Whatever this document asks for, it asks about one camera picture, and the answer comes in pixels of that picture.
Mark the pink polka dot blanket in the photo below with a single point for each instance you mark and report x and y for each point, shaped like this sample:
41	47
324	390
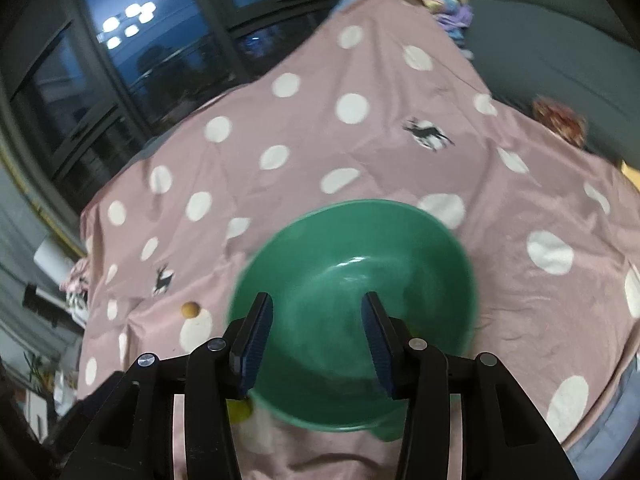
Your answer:
375	160

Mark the pile of colourful clothes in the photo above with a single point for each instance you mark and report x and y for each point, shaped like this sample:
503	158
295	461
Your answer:
452	12

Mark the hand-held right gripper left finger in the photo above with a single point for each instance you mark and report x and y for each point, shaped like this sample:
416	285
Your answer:
257	330

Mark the red patterned packet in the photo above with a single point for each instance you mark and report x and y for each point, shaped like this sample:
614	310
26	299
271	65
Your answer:
560	120

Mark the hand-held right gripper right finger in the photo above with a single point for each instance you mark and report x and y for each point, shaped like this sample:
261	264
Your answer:
375	335

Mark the dark framed window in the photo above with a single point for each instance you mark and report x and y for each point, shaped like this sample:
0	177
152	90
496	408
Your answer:
150	70

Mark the grey sofa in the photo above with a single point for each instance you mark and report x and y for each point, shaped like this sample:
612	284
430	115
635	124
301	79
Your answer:
550	50

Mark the green bowl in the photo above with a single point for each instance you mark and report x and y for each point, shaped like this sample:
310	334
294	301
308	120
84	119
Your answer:
350	265

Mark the small yellow-green fruit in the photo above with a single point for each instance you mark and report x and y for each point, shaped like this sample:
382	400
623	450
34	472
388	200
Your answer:
242	411

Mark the floral cloth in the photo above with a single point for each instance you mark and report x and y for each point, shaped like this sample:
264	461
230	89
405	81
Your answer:
76	287

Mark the white paper roll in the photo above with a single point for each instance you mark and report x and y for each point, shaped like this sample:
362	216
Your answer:
52	259

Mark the yellow ball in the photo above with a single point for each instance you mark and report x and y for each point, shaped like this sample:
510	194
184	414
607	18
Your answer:
190	309

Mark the grey-blue cloth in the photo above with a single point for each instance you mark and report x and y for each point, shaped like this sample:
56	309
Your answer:
607	425

